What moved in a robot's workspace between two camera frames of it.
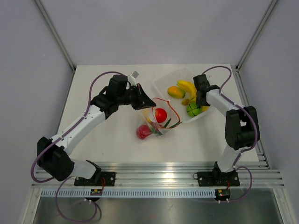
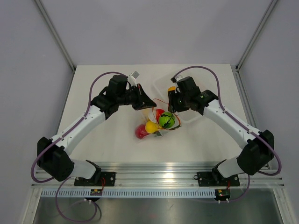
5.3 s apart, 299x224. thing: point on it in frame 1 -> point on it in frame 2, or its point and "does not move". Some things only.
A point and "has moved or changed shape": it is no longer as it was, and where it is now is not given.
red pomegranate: [142, 131] does not move
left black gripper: [143, 101] does not move
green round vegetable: [193, 109] -> [167, 119]
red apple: [160, 115] does not move
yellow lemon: [204, 108] has moved or changed shape
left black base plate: [100, 178] does not move
